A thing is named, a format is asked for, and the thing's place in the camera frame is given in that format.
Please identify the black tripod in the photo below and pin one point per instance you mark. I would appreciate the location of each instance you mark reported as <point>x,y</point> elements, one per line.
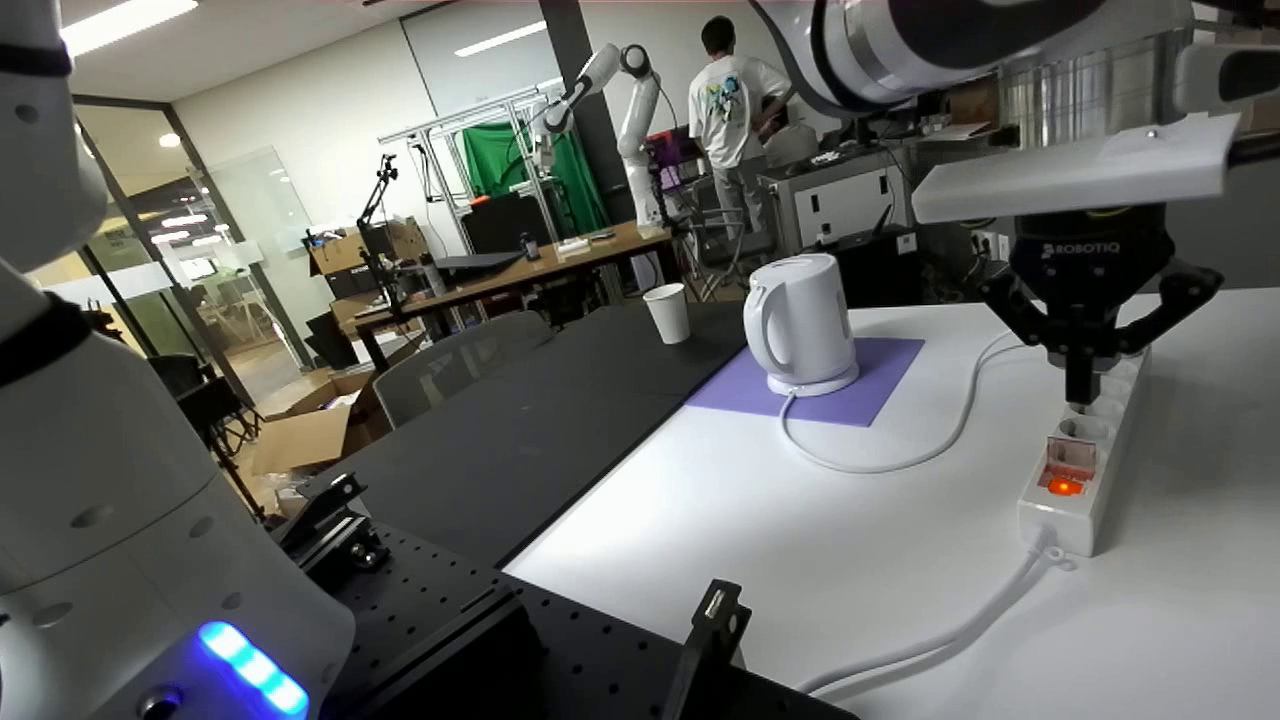
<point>382,252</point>

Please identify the purple mat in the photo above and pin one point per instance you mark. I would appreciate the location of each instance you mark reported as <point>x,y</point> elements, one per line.
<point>894,380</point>

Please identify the small brown cardboard box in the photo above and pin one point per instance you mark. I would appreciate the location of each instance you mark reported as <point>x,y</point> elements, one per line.
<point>382,243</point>

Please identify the open cardboard box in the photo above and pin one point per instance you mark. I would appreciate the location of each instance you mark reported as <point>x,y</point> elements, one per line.
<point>306,440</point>

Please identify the white power strip red switch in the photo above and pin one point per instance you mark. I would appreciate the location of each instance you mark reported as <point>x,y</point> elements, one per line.
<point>1064,512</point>

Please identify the long ceiling light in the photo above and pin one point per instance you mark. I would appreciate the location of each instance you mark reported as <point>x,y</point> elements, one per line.
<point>123,21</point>

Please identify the black perforated breadboard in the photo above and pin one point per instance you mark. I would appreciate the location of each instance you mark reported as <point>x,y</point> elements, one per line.
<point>440,626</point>

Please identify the green cloth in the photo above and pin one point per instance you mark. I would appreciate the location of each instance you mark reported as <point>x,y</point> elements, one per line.
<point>493,152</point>

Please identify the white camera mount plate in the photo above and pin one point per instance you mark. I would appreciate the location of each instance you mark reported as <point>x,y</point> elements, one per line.
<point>1064,172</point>

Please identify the person in white shirt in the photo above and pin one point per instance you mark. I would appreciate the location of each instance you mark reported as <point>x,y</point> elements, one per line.
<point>729,114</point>

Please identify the white paper cup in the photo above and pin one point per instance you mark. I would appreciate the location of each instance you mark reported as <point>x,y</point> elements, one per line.
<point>670,312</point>

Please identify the white wall outlet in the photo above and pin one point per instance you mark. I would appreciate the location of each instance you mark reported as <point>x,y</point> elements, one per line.
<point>989,245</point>

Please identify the black table clamp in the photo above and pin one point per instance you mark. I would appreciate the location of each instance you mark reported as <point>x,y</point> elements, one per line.
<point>335,526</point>

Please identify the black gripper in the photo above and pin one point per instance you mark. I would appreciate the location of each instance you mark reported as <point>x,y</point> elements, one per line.
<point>1088,260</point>

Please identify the wooden desk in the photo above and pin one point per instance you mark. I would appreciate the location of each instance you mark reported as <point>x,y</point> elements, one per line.
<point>560,260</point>

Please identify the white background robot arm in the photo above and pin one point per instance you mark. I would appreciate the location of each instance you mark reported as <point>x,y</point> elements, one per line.
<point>643,127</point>

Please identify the black metal bracket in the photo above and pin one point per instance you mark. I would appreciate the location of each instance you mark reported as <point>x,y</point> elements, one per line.
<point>706,640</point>

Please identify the white electric kettle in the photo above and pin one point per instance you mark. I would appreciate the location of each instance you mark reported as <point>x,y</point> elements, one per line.
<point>806,326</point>

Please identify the grey office chair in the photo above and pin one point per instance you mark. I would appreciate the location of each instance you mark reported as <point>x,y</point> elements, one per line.
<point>454,360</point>

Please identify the white cabinet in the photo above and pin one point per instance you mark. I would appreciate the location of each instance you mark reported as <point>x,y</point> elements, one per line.
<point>841,202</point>

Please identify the short ceiling light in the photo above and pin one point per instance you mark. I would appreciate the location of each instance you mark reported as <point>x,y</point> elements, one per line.
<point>500,38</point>

